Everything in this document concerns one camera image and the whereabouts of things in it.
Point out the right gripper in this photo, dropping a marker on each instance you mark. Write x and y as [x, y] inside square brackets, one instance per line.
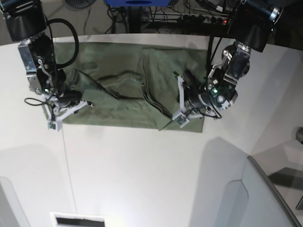
[67, 96]

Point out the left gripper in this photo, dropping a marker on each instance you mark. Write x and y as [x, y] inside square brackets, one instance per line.
[197, 98]

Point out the green t-shirt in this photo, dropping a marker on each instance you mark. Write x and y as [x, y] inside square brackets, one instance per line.
[131, 85]

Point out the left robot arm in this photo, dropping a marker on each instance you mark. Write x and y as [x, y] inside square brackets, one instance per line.
[251, 27]

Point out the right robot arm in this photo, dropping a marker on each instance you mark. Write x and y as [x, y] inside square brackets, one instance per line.
[26, 24]

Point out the black power strip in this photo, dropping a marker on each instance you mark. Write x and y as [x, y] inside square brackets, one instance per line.
[202, 19]

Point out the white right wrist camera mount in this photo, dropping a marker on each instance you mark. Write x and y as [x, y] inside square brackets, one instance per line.
[61, 116]

